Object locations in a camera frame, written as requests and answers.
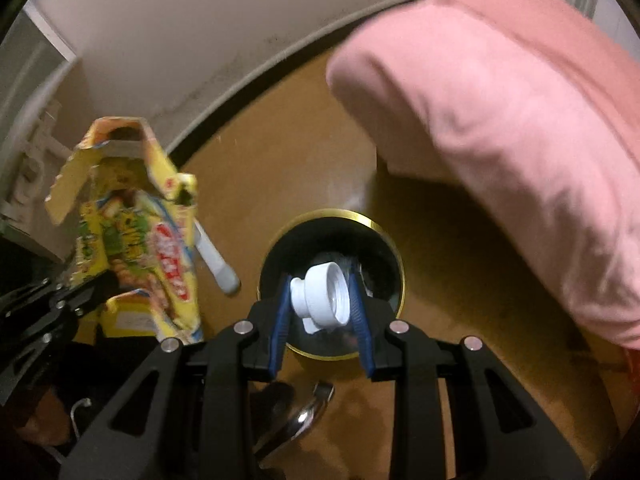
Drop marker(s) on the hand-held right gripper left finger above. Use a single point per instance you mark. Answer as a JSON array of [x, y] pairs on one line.
[[281, 325]]

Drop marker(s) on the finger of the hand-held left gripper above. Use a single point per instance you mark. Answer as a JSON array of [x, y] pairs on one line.
[[85, 295], [35, 350]]

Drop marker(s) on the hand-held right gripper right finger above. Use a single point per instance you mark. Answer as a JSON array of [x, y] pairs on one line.
[[364, 330]]

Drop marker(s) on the white plastic screw cap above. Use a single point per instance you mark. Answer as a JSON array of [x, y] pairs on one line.
[[325, 295]]

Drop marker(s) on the black bin with gold rim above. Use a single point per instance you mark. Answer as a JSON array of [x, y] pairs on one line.
[[295, 250]]

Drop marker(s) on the yellow printed cardboard box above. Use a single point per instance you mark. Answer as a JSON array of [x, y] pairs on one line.
[[125, 220]]

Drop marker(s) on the white plastic stick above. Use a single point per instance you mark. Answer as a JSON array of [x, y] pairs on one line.
[[215, 260]]

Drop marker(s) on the shiny metal utensil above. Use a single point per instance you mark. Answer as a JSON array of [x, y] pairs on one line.
[[300, 417]]

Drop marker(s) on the pink blanket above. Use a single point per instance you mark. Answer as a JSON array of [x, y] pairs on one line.
[[500, 135]]

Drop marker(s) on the white furniture frame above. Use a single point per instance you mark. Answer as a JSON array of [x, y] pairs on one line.
[[30, 160]]

